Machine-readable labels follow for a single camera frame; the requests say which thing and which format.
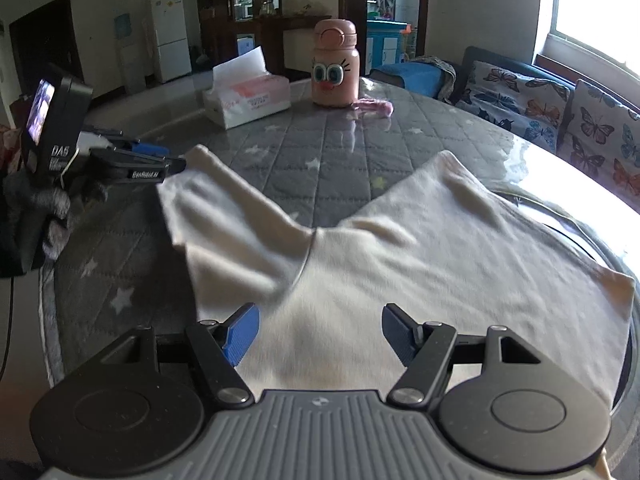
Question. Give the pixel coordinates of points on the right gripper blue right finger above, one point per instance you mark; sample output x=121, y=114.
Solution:
x=425, y=350

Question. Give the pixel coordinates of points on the water dispenser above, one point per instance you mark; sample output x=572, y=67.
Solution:
x=129, y=58

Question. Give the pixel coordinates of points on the dark wooden cabinet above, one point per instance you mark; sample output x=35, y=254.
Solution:
x=283, y=29

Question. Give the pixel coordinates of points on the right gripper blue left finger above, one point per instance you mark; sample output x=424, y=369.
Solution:
x=217, y=349

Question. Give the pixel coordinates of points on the pink cartoon water bottle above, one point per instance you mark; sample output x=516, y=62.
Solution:
x=335, y=64

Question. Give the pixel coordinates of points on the blue folded blanket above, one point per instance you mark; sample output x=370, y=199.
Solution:
x=419, y=78

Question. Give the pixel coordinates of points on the grey quilted table cover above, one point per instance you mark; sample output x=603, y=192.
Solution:
x=320, y=166

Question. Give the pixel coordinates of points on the butterfly cushion near window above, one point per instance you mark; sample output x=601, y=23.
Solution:
x=601, y=139

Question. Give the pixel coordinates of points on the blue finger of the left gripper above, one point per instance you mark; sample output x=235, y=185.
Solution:
x=114, y=164
x=99, y=140

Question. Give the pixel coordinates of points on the blue cabinet in doorway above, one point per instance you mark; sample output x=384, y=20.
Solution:
x=383, y=43

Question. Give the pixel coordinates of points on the white refrigerator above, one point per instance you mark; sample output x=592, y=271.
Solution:
x=171, y=55

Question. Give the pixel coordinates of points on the white tissue box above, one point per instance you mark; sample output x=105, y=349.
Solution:
x=243, y=90

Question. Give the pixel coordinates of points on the cream white garment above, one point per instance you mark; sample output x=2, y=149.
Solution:
x=438, y=244

